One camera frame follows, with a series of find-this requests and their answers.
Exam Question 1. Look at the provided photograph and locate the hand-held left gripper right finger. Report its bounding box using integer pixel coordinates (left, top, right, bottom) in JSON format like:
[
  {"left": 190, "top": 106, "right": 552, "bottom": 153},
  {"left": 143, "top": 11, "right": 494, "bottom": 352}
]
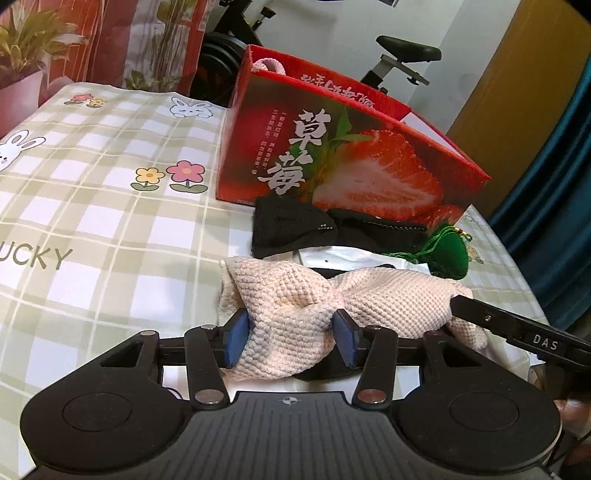
[{"left": 332, "top": 308, "right": 484, "bottom": 411}]

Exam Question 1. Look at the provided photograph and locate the wooden door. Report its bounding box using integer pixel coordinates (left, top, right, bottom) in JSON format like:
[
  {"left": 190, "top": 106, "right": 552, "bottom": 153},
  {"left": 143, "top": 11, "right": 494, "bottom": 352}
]
[{"left": 444, "top": 0, "right": 580, "bottom": 163}]

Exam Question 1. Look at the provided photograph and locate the green velvet drawstring pouch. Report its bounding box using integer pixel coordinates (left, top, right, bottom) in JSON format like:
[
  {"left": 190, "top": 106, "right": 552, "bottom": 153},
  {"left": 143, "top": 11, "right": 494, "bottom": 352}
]
[{"left": 397, "top": 223, "right": 472, "bottom": 281}]

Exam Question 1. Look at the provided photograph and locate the cream knit cloth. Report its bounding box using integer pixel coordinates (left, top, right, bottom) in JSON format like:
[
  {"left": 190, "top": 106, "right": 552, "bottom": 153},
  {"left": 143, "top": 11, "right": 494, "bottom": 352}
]
[{"left": 218, "top": 255, "right": 488, "bottom": 382}]

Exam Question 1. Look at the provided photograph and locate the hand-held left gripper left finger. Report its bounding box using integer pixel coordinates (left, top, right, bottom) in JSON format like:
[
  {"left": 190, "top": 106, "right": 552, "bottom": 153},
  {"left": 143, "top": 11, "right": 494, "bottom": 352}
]
[{"left": 99, "top": 308, "right": 251, "bottom": 411}]

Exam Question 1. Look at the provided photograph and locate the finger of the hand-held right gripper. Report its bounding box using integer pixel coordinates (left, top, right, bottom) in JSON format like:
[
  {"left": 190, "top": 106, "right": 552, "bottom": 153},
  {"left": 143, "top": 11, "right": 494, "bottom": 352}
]
[{"left": 449, "top": 294, "right": 591, "bottom": 366}]

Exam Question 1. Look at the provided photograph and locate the black knit glove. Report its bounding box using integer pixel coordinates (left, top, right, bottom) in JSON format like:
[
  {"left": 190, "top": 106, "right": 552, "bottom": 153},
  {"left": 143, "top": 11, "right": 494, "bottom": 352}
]
[
  {"left": 251, "top": 196, "right": 339, "bottom": 260},
  {"left": 329, "top": 208, "right": 428, "bottom": 256}
]

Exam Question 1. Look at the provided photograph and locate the checked cartoon tablecloth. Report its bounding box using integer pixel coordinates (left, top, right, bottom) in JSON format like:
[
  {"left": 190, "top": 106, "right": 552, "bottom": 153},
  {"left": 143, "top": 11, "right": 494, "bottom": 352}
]
[{"left": 0, "top": 82, "right": 551, "bottom": 462}]

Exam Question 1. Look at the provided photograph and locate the blue curtain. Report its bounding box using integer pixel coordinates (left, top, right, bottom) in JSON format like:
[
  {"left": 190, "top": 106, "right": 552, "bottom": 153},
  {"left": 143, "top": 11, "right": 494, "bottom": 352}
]
[{"left": 488, "top": 65, "right": 591, "bottom": 326}]

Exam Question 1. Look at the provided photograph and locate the black exercise bike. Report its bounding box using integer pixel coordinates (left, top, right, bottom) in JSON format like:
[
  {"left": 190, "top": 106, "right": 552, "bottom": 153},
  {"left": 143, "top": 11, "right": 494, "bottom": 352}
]
[{"left": 201, "top": 0, "right": 443, "bottom": 110}]

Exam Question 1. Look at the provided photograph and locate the red printed backdrop cloth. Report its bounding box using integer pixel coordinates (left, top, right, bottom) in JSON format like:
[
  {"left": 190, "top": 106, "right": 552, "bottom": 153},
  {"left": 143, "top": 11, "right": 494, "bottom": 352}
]
[{"left": 0, "top": 0, "right": 209, "bottom": 136}]

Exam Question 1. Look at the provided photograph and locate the pink knit cloth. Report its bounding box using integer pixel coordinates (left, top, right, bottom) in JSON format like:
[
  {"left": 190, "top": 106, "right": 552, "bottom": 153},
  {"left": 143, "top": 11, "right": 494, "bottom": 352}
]
[{"left": 252, "top": 57, "right": 286, "bottom": 76}]

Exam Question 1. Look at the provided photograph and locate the red strawberry print cardboard box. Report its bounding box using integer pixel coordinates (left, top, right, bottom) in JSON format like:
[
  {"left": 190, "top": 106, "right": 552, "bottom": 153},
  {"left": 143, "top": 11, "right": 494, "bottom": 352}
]
[{"left": 214, "top": 44, "right": 491, "bottom": 219}]

